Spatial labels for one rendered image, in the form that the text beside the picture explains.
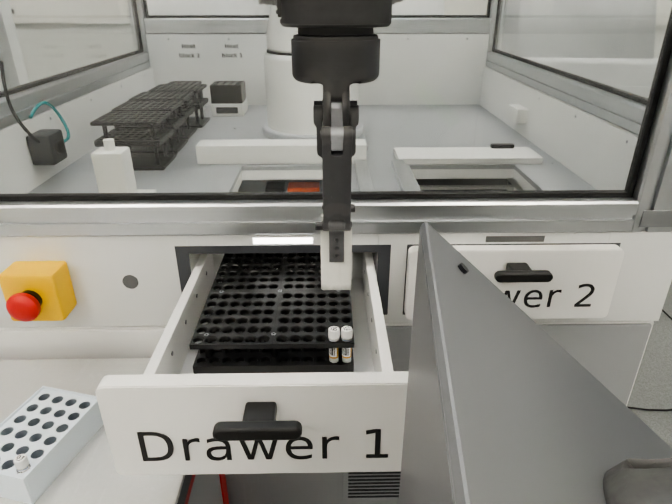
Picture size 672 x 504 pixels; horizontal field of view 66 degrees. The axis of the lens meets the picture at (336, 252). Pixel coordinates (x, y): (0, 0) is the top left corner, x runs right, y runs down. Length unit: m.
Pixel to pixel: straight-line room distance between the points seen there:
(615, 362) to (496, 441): 0.70
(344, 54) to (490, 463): 0.32
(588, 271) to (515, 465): 0.57
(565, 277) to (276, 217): 0.40
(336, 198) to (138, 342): 0.48
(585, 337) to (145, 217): 0.66
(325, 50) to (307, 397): 0.29
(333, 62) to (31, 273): 0.50
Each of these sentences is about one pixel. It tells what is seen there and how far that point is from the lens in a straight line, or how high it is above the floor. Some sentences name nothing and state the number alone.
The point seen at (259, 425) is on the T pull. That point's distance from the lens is 0.46.
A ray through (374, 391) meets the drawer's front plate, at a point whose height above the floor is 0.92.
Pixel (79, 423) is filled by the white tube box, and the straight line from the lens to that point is 0.69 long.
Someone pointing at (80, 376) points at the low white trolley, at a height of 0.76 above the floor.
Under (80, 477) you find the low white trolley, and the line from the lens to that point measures 0.68.
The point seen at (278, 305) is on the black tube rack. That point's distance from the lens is 0.63.
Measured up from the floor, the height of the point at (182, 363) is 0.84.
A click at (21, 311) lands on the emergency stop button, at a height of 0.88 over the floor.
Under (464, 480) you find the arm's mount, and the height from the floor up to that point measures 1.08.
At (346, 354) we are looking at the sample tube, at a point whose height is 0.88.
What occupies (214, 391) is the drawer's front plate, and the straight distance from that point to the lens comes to 0.49.
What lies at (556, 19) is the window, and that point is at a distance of 0.71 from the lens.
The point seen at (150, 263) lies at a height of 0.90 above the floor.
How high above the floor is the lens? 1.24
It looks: 26 degrees down
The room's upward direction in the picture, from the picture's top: straight up
